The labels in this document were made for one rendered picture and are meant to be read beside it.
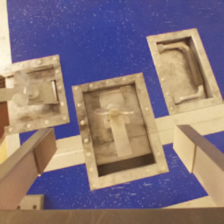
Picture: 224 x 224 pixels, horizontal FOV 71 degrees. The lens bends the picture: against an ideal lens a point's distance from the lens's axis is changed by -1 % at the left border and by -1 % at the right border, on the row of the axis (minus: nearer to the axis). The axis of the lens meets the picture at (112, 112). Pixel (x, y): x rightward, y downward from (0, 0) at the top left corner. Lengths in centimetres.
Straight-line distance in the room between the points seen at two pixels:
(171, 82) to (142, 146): 13
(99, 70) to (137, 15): 14
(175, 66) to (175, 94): 6
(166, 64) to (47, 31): 24
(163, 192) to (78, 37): 31
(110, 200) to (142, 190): 5
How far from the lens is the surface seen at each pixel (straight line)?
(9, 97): 31
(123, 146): 25
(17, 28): 38
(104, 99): 29
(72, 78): 30
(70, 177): 28
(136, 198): 28
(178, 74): 34
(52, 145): 17
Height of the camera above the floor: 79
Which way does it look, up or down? 4 degrees down
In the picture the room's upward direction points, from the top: 102 degrees counter-clockwise
